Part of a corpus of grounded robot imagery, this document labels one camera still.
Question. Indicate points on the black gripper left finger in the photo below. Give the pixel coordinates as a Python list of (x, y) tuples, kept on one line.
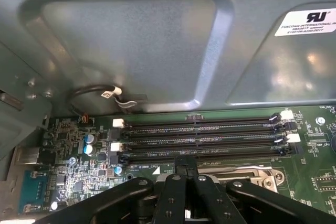
[(170, 203)]

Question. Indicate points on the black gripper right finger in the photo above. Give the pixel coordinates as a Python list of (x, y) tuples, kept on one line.
[(210, 203)]

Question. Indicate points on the metal CPU socket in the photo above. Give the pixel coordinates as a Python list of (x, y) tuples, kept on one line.
[(265, 179)]

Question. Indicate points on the silver blue-topped capacitor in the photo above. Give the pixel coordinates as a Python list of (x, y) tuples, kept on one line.
[(118, 171), (90, 138), (89, 150)]

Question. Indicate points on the green motherboard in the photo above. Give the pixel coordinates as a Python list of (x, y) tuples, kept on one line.
[(294, 161)]

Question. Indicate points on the blue serial port connector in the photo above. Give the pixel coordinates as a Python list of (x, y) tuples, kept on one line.
[(34, 192)]

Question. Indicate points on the silver rear port connector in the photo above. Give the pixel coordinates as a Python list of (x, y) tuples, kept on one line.
[(27, 155)]

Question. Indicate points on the dark grey PC case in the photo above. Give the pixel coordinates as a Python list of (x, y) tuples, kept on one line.
[(131, 51)]

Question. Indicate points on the white printed label sticker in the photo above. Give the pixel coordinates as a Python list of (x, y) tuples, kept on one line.
[(304, 28)]

